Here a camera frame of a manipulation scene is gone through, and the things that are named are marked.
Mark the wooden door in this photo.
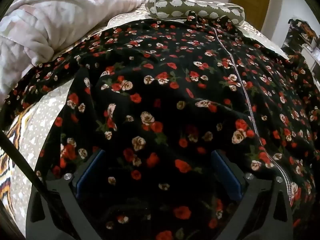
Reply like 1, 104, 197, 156
231, 0, 272, 32

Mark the pale pink fluffy blanket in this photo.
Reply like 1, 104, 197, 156
0, 0, 146, 105

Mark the black floral robe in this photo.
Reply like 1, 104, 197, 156
4, 15, 320, 240

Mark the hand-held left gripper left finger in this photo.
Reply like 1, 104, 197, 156
25, 149, 110, 240

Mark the black cable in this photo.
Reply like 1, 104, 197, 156
0, 130, 83, 240

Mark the olive pillow with white print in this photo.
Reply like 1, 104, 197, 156
145, 0, 246, 27

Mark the quilted patchwork bedspread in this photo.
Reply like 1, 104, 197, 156
0, 4, 290, 240

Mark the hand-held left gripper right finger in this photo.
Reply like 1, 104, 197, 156
211, 149, 294, 240

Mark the cluttered shelf unit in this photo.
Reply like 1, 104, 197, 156
281, 17, 320, 80

